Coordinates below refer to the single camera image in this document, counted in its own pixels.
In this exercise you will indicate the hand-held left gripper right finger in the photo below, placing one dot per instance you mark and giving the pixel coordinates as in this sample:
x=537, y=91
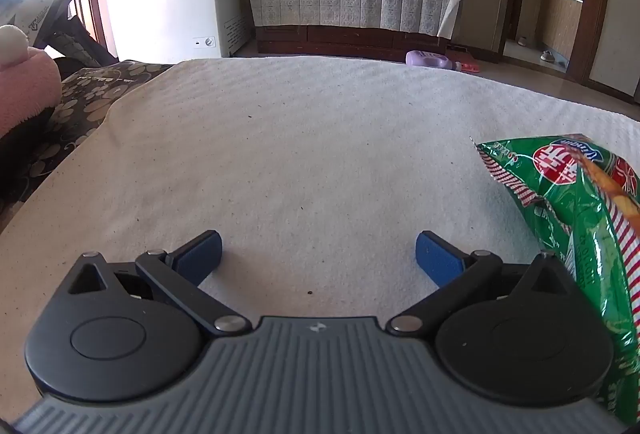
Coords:
x=437, y=259

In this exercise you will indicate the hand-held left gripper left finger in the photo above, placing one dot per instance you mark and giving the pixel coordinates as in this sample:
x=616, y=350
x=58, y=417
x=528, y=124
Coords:
x=200, y=259

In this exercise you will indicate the green snack bag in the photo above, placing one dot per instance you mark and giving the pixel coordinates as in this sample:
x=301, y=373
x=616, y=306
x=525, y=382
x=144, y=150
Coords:
x=575, y=214

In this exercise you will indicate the white textured bed cover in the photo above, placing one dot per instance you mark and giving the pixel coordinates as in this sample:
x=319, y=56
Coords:
x=300, y=153

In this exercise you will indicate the red plastic tray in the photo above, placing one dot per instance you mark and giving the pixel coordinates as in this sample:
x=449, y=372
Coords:
x=470, y=66

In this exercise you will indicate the brown floral blanket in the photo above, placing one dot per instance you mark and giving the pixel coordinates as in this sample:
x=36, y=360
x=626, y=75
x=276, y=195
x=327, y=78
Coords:
x=85, y=98

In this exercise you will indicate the purple detergent bottle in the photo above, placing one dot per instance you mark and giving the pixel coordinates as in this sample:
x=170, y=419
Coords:
x=425, y=59

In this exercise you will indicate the grey slipper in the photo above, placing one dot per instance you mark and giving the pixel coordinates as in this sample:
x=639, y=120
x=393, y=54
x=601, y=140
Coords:
x=547, y=56

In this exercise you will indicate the dark wooden television cabinet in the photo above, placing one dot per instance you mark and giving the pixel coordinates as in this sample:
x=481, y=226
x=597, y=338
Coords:
x=350, y=41

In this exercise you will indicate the pink plush toy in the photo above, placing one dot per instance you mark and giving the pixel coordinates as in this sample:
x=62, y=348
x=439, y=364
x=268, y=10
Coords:
x=25, y=88

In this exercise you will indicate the black and grey equipment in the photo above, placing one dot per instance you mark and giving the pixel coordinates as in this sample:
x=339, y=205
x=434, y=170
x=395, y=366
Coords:
x=65, y=33

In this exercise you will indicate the wooden kitchen cabinet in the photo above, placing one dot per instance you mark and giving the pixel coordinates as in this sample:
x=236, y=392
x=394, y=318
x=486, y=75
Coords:
x=560, y=23

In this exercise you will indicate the patterned white cabinet cloth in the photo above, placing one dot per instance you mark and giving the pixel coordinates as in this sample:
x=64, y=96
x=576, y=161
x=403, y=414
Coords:
x=350, y=1

